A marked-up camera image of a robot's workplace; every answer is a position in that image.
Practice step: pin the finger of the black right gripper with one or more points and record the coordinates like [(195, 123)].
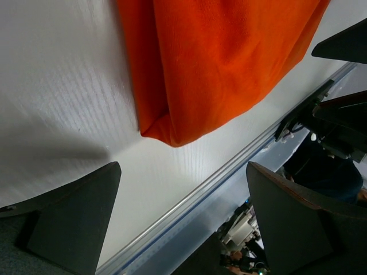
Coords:
[(347, 45)]

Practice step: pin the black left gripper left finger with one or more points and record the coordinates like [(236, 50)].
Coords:
[(61, 231)]

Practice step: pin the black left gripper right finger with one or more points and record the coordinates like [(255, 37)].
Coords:
[(305, 232)]

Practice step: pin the orange t shirt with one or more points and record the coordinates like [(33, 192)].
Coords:
[(195, 65)]

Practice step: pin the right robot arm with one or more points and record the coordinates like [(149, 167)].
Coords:
[(345, 114)]

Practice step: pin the aluminium mounting rail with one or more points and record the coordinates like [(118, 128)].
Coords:
[(170, 200)]

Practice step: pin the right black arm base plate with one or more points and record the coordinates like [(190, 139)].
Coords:
[(302, 109)]

